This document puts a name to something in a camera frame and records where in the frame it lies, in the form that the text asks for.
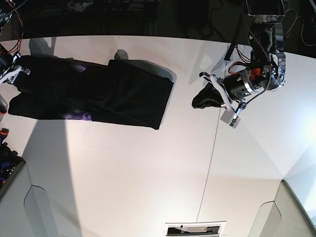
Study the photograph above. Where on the black t-shirt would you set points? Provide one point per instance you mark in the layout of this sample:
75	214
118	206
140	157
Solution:
118	93

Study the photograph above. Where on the orange grey tool at edge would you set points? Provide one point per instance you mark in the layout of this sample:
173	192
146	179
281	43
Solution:
3	103

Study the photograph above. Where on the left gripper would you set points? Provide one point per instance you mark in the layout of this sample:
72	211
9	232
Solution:
232	88

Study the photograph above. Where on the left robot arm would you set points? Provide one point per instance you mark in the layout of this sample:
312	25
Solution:
263	71

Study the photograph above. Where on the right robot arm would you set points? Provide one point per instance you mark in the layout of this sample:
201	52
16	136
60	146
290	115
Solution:
9	9

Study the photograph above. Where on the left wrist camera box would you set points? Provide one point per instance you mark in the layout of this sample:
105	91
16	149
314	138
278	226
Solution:
230	118

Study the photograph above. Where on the grey bin with clothes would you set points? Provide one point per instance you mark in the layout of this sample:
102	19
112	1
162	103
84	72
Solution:
10	163

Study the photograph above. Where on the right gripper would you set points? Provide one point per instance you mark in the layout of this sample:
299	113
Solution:
9	70

